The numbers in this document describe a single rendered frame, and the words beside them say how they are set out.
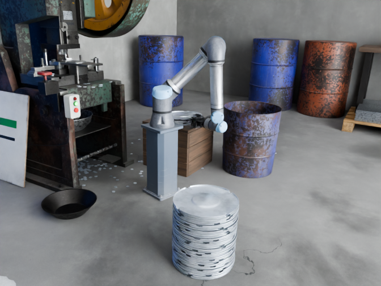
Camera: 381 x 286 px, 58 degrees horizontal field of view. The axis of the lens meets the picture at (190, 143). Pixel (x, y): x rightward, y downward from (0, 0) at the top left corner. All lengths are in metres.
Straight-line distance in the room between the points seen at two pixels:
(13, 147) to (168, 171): 1.04
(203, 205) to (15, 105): 1.49
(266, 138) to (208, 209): 1.08
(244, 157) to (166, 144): 0.64
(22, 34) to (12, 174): 0.91
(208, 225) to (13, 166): 1.51
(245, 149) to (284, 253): 0.88
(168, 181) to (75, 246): 0.68
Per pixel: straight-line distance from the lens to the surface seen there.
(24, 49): 2.54
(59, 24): 2.34
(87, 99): 2.34
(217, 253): 1.51
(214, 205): 1.48
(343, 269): 1.80
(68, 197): 2.21
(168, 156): 2.07
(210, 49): 1.97
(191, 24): 5.64
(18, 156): 2.48
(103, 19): 2.71
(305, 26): 5.02
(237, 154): 2.45
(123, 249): 1.76
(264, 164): 2.50
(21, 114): 2.44
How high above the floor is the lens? 1.04
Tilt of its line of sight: 19 degrees down
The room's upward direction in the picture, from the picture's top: 2 degrees clockwise
